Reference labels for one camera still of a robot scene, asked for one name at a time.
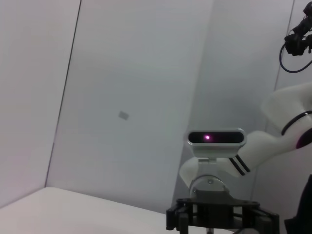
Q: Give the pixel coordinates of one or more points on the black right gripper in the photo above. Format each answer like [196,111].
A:
[219,212]

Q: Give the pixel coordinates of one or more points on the black robot torso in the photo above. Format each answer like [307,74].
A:
[303,214]

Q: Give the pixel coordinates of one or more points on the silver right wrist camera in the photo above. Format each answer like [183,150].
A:
[214,148]

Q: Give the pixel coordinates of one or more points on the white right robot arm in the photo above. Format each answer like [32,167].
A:
[268,146]

